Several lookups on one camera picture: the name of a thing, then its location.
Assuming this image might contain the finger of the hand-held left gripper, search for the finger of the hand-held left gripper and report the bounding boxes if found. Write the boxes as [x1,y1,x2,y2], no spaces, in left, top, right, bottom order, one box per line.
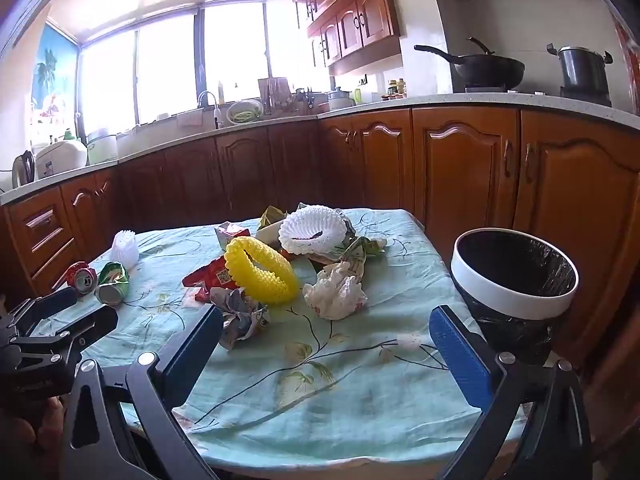
[10,287,81,332]
[10,305,120,362]

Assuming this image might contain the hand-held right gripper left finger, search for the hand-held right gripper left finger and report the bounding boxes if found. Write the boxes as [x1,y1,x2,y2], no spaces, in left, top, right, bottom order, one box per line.
[62,304,224,480]

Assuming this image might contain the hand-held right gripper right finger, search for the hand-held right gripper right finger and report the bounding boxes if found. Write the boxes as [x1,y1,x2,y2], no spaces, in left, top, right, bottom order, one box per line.
[429,304,593,480]

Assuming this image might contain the white bin with black bag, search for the white bin with black bag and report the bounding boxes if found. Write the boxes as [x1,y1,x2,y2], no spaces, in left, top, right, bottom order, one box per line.
[449,228,581,367]

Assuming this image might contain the yellow wrapper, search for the yellow wrapper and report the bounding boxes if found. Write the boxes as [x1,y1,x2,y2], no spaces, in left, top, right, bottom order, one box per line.
[223,236,300,305]

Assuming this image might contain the green drink carton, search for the green drink carton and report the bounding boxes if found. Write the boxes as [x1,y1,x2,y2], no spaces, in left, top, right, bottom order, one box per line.
[256,205,288,241]

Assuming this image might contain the person's left hand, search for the person's left hand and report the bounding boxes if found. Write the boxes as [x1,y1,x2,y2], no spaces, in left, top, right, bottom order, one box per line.
[29,394,69,462]

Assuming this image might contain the crushed red can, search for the crushed red can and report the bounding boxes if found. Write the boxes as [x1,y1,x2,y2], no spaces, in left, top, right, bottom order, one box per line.
[64,261,99,293]

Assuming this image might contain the crushed green can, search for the crushed green can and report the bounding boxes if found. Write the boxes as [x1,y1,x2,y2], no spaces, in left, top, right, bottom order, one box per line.
[95,261,130,305]

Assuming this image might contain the crumpled grey printed paper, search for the crumpled grey printed paper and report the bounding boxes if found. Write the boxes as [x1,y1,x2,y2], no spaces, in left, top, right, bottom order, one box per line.
[210,287,271,351]

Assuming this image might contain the red snack wrapper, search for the red snack wrapper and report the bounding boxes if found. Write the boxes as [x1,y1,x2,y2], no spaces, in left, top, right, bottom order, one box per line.
[181,255,236,303]

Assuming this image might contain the small white foam fruit net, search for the small white foam fruit net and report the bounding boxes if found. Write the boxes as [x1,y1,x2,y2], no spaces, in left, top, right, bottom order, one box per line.
[111,230,141,267]

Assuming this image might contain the red and white carton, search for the red and white carton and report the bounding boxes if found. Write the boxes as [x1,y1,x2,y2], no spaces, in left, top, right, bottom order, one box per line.
[214,221,251,251]

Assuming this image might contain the green floral tablecloth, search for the green floral tablecloth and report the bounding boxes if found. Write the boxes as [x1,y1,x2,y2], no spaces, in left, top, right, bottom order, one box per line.
[30,208,531,461]

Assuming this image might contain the steel electric kettle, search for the steel electric kettle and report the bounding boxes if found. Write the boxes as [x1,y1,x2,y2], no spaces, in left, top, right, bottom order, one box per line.
[11,150,37,188]

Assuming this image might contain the crumpled white paper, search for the crumpled white paper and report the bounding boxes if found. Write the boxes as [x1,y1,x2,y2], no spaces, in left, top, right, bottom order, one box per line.
[303,260,368,321]

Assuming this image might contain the crumpled green wrapper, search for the crumpled green wrapper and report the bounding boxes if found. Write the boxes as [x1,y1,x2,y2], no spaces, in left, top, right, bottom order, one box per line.
[345,234,389,266]

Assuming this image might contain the white rice cooker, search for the white rice cooker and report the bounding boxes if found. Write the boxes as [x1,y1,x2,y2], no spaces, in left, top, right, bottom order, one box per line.
[31,139,88,178]

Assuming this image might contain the large white foam fruit net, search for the large white foam fruit net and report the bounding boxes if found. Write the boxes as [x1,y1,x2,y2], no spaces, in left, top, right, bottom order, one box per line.
[278,206,351,256]

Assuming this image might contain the wooden base cabinets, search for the wooden base cabinets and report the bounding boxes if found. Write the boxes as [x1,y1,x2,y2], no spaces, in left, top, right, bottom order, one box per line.
[0,105,640,361]

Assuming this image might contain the chrome sink faucet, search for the chrome sink faucet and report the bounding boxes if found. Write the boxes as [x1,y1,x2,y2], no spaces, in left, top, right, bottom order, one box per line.
[197,91,222,129]

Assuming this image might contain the white dish basin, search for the white dish basin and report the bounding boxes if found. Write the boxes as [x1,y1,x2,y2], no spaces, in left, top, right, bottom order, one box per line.
[226,100,264,126]

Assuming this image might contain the white kitchen countertop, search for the white kitchen countertop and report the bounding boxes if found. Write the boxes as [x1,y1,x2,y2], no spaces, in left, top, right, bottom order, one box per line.
[0,91,640,206]

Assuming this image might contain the kitchen window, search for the kitchen window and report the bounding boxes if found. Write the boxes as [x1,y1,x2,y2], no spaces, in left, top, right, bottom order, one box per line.
[77,0,331,136]

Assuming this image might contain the wooden knife block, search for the wooden knife block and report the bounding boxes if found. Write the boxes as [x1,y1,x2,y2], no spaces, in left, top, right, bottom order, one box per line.
[257,77,291,113]

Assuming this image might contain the pot with glass lid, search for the pot with glass lid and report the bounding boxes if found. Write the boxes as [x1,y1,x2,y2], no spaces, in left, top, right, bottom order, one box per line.
[327,87,357,110]

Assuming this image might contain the gas stove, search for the gas stove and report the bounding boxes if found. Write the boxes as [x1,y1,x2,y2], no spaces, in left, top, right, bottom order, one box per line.
[452,85,613,107]

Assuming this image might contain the black wok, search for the black wok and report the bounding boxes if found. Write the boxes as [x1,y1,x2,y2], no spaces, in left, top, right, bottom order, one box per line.
[414,37,526,88]

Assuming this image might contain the dark cooking pot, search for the dark cooking pot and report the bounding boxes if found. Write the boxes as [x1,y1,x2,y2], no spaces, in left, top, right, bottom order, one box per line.
[546,44,613,96]

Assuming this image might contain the blue wall poster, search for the blue wall poster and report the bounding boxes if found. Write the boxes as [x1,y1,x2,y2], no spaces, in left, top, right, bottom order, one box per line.
[31,22,78,121]

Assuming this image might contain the wooden wall cabinets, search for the wooden wall cabinets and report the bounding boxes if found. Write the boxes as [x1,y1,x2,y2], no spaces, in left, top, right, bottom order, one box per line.
[287,0,401,68]

